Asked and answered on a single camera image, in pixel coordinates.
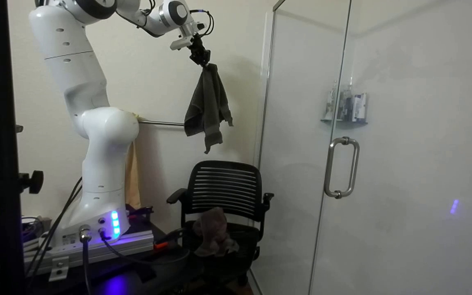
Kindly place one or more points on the purple clamp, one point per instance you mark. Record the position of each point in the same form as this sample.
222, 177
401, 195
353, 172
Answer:
140, 212

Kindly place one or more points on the fixed glass shower panel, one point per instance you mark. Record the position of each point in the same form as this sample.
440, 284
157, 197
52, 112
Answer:
296, 136

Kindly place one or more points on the metal towel rail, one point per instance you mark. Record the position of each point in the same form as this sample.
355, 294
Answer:
163, 123

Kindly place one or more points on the black camera stand pole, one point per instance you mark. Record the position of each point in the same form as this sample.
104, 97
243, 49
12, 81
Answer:
1, 136

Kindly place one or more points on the yellow towel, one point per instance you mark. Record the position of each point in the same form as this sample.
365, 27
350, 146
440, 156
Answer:
134, 181

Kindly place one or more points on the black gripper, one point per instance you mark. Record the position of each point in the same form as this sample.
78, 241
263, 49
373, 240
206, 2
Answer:
198, 45

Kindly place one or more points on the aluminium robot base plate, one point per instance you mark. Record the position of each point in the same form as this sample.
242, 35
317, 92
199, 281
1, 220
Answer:
91, 248

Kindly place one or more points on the orange black clamp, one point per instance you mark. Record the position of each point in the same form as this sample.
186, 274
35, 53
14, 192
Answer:
166, 244

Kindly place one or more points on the glass shower door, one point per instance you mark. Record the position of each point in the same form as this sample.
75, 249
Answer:
411, 164

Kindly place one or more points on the black slatted office chair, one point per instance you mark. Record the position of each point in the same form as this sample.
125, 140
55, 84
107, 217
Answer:
225, 185

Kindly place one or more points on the large dark grey towel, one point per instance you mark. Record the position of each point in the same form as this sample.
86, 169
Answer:
207, 107

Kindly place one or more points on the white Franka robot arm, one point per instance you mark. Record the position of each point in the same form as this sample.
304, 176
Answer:
94, 120

